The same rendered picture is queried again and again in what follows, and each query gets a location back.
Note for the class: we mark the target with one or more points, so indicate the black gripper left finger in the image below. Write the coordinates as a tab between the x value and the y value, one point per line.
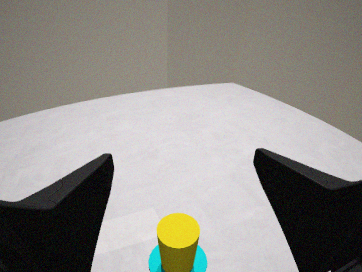
56	230

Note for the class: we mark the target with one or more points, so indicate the cyan circle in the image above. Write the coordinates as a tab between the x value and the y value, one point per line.
200	262

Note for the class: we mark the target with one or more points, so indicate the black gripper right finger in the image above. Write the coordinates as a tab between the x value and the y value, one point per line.
317	212

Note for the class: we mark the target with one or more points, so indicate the yellow cylinder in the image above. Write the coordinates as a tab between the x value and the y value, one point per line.
177	236

